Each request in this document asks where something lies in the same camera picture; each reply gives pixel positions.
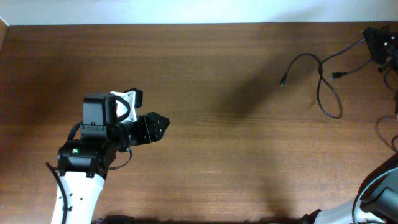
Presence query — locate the black base block left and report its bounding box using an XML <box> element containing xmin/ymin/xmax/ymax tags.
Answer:
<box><xmin>91</xmin><ymin>215</ymin><xmax>135</xmax><ymax>224</ymax></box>

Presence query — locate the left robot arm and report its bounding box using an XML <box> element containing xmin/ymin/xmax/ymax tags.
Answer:
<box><xmin>47</xmin><ymin>88</ymin><xmax>170</xmax><ymax>223</ymax></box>

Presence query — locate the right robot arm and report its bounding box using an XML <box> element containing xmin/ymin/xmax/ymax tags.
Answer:
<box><xmin>296</xmin><ymin>25</ymin><xmax>397</xmax><ymax>224</ymax></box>

